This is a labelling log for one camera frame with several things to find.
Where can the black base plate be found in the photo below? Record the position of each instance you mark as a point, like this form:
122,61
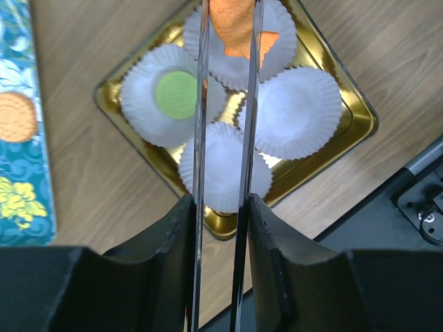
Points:
404,213

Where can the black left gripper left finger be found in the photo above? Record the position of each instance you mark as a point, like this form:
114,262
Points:
143,284

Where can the gold cookie tin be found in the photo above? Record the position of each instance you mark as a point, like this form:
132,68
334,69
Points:
358,120

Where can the orange dotted cookie lower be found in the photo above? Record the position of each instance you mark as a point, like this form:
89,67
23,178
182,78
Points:
18,117

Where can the white paper cup bottom-left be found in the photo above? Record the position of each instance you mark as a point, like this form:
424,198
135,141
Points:
223,160

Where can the metal tongs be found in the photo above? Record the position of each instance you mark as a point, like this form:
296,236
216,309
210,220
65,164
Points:
246,169

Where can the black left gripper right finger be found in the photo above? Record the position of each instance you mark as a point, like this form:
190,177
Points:
300,285

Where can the white paper cup top-right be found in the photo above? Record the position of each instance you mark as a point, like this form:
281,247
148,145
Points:
232,72

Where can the orange fish cookie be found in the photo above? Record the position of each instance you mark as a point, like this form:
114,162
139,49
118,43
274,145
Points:
233,23

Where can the white paper cup top-left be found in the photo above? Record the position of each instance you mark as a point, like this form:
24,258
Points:
138,100

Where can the white paper cup bottom-right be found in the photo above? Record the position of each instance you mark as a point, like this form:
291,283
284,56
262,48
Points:
298,112

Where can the teal floral tray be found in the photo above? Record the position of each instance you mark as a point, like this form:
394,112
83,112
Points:
27,207

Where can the green round cookie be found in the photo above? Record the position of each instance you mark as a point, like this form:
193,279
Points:
176,94

